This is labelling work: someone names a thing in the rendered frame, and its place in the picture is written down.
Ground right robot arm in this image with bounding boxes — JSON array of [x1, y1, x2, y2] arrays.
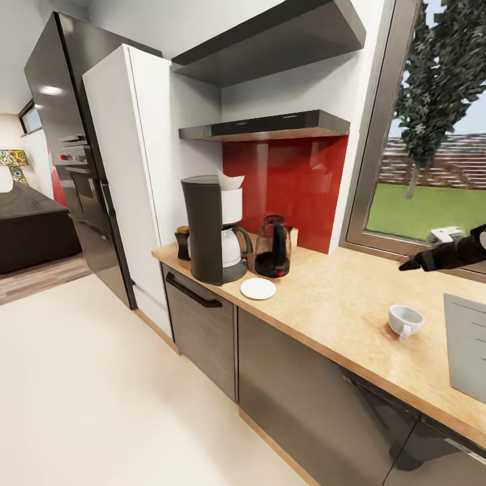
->
[[399, 225, 486, 272]]

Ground electric kettle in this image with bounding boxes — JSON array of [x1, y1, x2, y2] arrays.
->
[[254, 214, 291, 278]]

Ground bottle of coffee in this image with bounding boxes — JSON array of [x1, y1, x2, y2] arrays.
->
[[175, 225, 191, 261]]

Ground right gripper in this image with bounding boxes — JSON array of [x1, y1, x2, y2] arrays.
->
[[399, 240, 472, 272]]

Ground saucer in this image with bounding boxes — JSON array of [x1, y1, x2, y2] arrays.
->
[[240, 278, 276, 299]]

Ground paper coffee filter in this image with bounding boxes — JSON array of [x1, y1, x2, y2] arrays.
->
[[217, 170, 244, 191]]

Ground coffee cup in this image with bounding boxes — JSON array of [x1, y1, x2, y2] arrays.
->
[[388, 305, 425, 340]]

